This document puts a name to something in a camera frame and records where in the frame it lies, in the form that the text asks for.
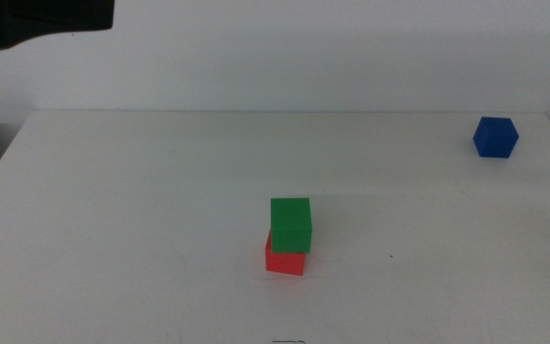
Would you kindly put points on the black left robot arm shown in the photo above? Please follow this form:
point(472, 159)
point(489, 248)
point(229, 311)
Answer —
point(31, 19)

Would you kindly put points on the blue cube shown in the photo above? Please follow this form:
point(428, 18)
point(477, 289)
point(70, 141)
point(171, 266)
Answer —
point(495, 137)

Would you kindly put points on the green cube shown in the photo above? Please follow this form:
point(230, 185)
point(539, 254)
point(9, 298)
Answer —
point(290, 224)

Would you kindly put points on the red cube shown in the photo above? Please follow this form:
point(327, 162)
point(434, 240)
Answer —
point(284, 264)

